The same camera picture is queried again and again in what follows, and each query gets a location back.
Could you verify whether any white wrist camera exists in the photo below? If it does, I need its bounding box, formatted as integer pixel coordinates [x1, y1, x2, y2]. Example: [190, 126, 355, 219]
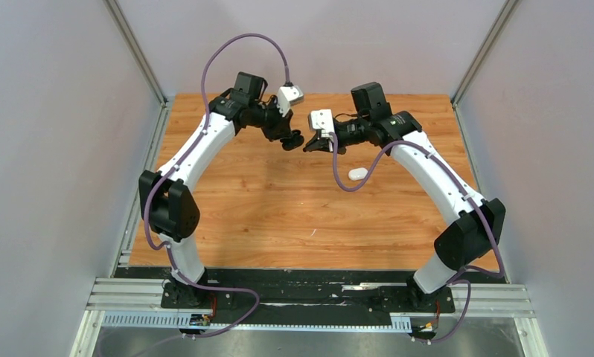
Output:
[276, 85, 304, 117]
[307, 109, 335, 138]

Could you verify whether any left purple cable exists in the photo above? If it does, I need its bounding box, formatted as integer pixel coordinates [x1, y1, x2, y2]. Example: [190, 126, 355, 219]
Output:
[143, 33, 292, 340]

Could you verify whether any aluminium frame rail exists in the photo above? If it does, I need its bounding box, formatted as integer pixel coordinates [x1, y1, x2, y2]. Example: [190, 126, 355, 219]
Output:
[85, 278, 550, 356]

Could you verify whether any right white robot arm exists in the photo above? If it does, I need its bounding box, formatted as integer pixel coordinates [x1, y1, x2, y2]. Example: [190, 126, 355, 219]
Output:
[304, 82, 506, 311]

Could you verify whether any grey slotted cable duct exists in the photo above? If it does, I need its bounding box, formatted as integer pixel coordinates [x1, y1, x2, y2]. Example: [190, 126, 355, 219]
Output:
[101, 312, 412, 333]

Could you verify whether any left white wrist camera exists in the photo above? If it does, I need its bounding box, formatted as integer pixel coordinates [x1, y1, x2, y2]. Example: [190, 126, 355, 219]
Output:
[276, 85, 304, 117]

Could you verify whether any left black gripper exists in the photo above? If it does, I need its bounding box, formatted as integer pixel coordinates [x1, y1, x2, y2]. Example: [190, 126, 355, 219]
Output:
[249, 96, 294, 143]

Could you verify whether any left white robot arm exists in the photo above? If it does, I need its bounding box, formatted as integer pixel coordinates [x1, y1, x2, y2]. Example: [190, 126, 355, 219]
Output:
[138, 72, 304, 307]

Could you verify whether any white earbud charging case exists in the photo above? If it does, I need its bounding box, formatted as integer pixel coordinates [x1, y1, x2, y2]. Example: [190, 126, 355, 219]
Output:
[348, 167, 369, 181]

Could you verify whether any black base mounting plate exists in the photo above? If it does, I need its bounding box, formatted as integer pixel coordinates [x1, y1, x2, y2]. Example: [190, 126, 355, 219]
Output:
[161, 268, 455, 326]

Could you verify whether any black earbud charging case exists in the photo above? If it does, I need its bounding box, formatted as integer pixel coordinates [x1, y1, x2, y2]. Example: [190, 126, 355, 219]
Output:
[280, 129, 304, 151]

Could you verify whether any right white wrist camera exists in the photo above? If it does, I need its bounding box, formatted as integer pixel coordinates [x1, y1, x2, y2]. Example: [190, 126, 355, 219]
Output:
[307, 109, 335, 138]

